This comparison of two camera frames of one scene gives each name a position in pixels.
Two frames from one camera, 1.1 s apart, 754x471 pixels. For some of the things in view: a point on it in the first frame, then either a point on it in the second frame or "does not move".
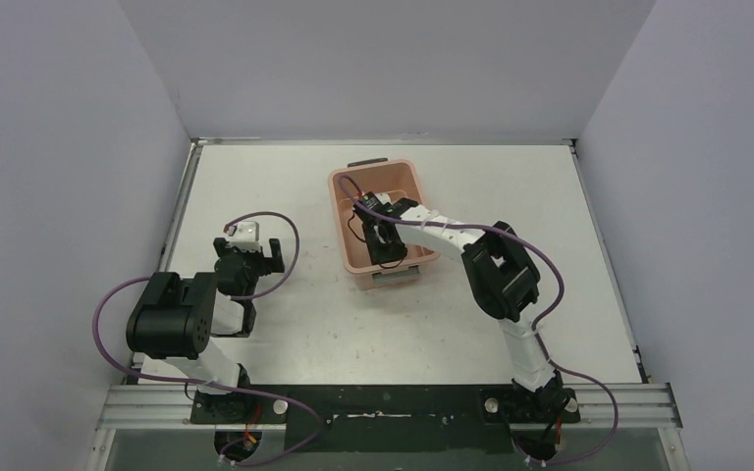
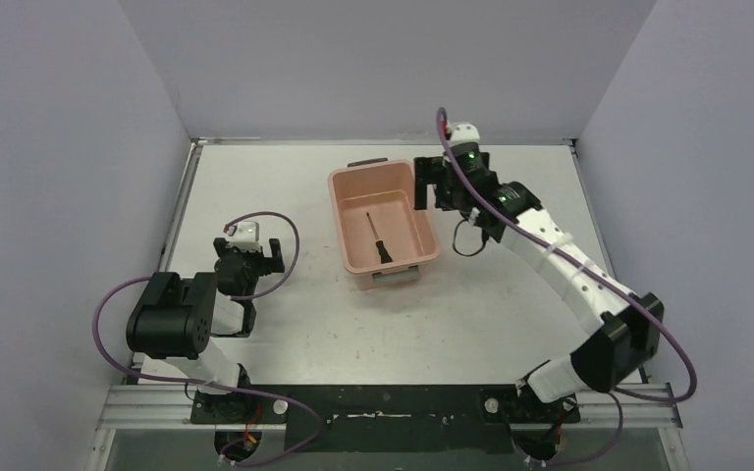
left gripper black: x=246 y=259 does not move
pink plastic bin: x=399 y=180 does not move
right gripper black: x=381 y=255 to x=431 y=170
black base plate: x=404 y=419 does not move
